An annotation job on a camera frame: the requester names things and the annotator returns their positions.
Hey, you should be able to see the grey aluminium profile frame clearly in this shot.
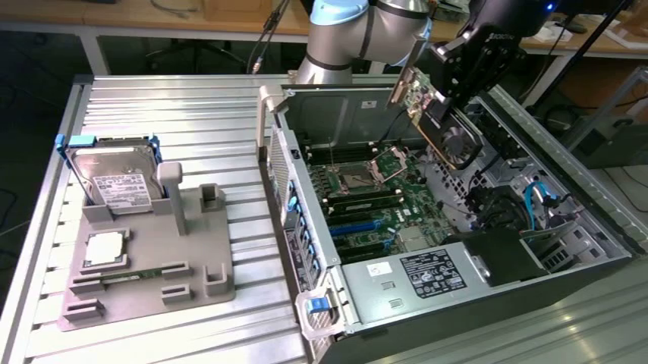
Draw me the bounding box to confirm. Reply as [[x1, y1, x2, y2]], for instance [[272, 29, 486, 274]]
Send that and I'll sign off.
[[563, 66, 648, 170]]

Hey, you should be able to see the green motherboard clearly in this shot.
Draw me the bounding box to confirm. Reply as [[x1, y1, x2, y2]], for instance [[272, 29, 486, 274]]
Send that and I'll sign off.
[[304, 143, 461, 265]]

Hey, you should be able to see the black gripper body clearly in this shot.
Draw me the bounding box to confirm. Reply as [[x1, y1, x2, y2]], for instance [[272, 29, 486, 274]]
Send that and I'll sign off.
[[457, 0, 557, 81]]

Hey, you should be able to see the black installed RAM stick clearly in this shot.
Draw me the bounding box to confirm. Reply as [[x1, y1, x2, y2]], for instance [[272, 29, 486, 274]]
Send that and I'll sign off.
[[326, 196, 400, 216]]

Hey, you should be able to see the open black PC case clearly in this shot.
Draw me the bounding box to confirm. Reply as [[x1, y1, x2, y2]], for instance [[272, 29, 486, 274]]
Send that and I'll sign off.
[[255, 74, 642, 364]]

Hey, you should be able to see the blue case latch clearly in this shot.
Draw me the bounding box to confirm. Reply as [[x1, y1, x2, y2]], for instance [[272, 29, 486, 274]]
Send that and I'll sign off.
[[303, 298, 331, 315]]

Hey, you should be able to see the CPU socket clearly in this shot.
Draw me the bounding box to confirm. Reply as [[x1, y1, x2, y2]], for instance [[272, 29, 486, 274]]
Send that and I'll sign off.
[[335, 165, 379, 195]]

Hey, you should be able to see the grey plastic parts rack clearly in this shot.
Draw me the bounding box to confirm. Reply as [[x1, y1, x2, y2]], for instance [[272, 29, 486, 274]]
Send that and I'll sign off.
[[56, 162, 240, 334]]

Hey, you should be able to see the black stand pole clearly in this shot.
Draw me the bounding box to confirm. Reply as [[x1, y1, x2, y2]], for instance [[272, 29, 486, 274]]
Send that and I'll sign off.
[[518, 0, 638, 105]]

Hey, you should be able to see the silver CPU chip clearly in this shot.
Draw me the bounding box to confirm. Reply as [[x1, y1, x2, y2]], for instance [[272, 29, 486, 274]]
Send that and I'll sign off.
[[82, 233, 128, 266]]

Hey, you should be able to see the brown cardboard box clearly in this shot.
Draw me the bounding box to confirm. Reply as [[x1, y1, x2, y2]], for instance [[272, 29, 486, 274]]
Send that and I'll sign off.
[[203, 0, 278, 20]]

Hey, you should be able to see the perforated metal disk bay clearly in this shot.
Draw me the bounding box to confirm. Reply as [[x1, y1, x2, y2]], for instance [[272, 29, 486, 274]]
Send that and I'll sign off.
[[426, 109, 507, 200]]

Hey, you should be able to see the light blue data wire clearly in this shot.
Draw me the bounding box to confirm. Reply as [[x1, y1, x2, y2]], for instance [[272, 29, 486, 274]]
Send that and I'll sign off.
[[522, 180, 563, 233]]

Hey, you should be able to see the wooden desk with white frame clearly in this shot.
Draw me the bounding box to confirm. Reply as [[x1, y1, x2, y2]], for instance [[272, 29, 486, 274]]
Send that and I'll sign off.
[[0, 0, 648, 109]]

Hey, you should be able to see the white plastic parts pile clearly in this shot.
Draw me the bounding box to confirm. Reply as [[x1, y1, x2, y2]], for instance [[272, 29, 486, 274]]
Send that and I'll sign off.
[[525, 24, 574, 42]]

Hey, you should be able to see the dark equipment box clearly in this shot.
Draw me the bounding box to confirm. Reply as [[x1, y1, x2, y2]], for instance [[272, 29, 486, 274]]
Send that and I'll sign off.
[[578, 121, 648, 170]]

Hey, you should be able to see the blue expansion slot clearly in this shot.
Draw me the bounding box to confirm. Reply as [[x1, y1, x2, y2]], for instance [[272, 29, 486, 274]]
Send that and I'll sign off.
[[328, 220, 390, 237]]

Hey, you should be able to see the hard disk in blue caddy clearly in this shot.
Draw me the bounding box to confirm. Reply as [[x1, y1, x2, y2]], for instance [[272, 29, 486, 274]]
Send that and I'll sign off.
[[52, 134, 169, 218]]

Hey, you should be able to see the black power wire bundle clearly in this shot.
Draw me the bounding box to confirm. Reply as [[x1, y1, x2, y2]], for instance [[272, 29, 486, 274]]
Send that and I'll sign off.
[[462, 185, 527, 231]]

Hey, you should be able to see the graphics card with black cooler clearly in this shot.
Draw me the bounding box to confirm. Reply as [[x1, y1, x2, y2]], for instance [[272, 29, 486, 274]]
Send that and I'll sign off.
[[386, 36, 486, 172]]

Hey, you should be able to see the black RAM slot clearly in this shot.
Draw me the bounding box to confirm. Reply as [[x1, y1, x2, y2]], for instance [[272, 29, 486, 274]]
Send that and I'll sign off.
[[306, 146, 376, 156], [307, 153, 379, 165]]

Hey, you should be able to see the black monitor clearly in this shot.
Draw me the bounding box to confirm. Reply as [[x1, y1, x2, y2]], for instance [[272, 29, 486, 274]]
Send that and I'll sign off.
[[555, 0, 634, 16]]

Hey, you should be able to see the green RAM stick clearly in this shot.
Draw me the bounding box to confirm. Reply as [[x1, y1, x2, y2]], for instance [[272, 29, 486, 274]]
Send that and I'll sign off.
[[102, 267, 167, 282]]

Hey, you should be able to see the black office chair base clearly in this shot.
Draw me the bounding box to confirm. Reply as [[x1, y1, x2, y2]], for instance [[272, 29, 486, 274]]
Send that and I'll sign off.
[[144, 37, 249, 74]]

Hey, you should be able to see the green circuit board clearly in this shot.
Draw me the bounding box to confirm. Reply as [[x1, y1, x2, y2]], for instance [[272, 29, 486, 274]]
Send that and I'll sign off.
[[437, 2, 470, 23]]

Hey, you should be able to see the metal socket cover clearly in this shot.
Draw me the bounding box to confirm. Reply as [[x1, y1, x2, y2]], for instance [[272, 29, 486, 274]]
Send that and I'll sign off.
[[366, 145, 411, 180]]

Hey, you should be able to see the thin black wire loop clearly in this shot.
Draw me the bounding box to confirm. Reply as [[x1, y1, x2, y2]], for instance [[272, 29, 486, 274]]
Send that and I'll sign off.
[[380, 109, 422, 148]]

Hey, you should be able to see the grey power supply unit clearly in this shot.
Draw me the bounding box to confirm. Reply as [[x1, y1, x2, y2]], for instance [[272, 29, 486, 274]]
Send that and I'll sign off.
[[340, 242, 493, 331]]

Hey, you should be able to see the grey metal drive bay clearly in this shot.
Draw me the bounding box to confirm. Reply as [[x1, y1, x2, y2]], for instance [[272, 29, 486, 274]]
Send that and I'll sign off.
[[519, 221, 612, 274]]

